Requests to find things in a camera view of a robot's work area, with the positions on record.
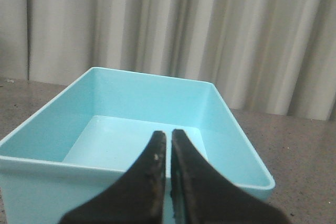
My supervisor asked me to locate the light blue storage box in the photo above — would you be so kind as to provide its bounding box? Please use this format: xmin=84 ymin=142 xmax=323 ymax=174
xmin=1 ymin=67 xmax=275 ymax=223

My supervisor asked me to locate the grey pleated curtain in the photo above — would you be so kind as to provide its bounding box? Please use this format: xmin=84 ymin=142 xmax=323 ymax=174
xmin=1 ymin=0 xmax=335 ymax=120

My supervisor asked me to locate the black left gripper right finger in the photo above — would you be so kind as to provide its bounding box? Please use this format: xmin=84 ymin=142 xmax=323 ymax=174
xmin=171 ymin=129 xmax=288 ymax=223

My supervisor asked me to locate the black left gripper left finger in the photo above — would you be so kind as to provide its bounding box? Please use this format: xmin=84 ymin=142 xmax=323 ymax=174
xmin=60 ymin=131 xmax=166 ymax=223

